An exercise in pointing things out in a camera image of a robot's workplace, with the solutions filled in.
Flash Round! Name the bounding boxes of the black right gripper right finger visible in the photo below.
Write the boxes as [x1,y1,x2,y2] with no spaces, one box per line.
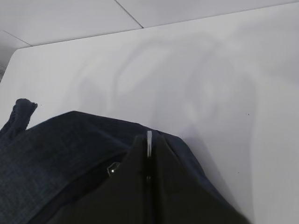
[152,136,249,224]

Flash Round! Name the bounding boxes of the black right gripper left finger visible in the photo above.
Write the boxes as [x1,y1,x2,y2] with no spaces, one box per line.
[51,135,150,224]

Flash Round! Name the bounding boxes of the navy blue lunch bag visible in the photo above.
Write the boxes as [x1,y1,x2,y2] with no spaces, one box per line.
[0,98,234,224]

